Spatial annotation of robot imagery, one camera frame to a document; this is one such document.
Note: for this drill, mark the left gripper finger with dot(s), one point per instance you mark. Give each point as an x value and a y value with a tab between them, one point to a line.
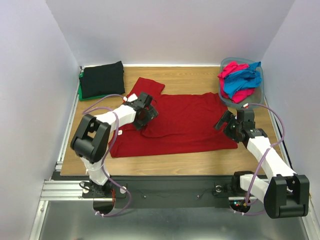
144	116
148	101

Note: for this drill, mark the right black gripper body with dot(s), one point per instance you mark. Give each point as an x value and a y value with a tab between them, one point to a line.
228	123

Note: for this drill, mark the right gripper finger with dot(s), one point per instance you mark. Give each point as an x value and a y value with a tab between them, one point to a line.
230	129
225	118

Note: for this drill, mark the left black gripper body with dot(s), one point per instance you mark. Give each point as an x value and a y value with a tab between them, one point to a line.
147	112

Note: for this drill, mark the red t-shirt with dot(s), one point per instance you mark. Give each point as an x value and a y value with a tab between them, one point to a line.
185	124

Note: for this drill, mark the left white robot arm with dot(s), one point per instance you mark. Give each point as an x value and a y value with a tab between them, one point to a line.
91	139

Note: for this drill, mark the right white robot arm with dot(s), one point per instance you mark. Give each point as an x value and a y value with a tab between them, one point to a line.
283	192

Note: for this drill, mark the grey plastic basket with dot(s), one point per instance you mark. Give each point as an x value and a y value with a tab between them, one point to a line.
257	97

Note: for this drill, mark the blue t-shirt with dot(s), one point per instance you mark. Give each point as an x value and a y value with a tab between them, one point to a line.
240	80

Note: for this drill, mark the folded black t-shirt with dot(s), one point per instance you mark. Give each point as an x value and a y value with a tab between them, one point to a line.
118	66

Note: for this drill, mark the pink t-shirt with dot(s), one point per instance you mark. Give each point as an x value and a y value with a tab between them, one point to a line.
239	95

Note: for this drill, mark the folded green t-shirt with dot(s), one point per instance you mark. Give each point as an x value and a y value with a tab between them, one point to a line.
95	83

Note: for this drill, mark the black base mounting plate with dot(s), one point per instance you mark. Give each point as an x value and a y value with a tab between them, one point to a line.
164	192

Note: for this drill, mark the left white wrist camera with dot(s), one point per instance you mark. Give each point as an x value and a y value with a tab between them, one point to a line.
130	98

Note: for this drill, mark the aluminium frame rail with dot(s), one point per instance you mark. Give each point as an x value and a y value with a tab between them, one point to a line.
56	190

